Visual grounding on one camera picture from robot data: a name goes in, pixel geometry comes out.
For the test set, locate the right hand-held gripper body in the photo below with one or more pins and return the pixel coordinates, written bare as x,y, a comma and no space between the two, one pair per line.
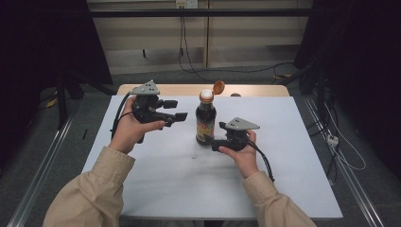
238,135

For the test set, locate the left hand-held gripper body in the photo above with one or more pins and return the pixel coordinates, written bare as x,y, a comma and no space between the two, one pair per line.
146,107

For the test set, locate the dark sauce bottle orange cap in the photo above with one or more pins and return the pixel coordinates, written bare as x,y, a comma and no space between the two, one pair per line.
205,116

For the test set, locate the person's right hand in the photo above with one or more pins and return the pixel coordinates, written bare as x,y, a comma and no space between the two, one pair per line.
247,160

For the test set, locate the person's left hand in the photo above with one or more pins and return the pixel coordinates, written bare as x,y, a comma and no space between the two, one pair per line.
127,132

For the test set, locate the wooden table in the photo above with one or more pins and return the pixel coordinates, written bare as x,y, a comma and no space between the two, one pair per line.
176,89

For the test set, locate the dark round table grommet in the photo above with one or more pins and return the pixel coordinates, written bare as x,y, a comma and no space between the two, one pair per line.
235,95

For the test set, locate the white table sheet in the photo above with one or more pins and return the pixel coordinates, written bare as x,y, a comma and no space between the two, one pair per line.
176,179

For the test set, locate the black metal stand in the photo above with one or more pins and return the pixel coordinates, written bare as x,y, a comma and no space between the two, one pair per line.
63,104

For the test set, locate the black curtain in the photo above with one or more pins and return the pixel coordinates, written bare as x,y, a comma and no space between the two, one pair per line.
44,47
359,56

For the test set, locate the black horizontal frame bar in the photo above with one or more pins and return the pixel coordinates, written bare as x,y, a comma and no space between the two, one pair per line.
201,13

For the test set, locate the white wall socket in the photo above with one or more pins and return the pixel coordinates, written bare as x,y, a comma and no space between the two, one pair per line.
186,3

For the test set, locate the aluminium floor rail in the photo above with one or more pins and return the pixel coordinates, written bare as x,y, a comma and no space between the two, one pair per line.
41,176
356,186

